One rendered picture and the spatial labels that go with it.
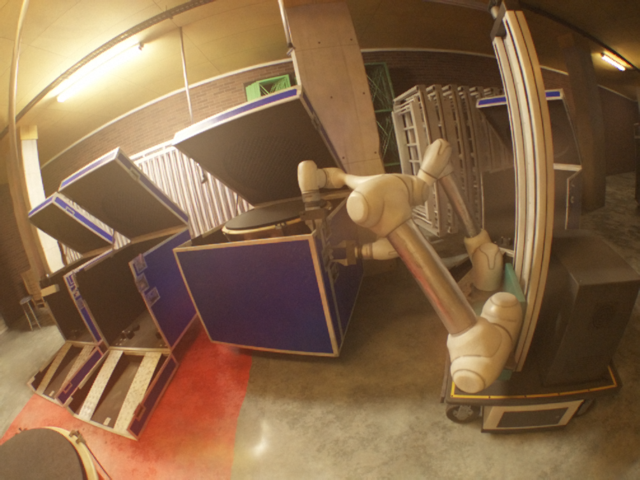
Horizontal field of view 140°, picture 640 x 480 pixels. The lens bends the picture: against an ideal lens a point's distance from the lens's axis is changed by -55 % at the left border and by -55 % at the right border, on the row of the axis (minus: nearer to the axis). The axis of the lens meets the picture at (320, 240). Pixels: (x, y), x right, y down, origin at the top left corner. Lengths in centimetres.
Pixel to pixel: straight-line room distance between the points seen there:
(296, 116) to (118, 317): 255
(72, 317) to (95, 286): 110
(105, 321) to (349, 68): 344
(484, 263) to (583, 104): 469
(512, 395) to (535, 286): 48
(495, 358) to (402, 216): 50
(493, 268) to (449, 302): 63
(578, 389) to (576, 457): 39
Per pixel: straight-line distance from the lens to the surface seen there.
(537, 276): 107
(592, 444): 170
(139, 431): 204
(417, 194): 88
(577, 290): 104
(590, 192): 571
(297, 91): 154
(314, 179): 130
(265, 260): 143
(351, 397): 165
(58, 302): 377
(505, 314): 95
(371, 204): 73
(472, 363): 80
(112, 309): 299
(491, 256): 137
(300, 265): 136
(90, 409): 255
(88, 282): 282
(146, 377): 227
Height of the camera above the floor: 130
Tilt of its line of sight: 17 degrees down
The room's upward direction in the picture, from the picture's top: 11 degrees counter-clockwise
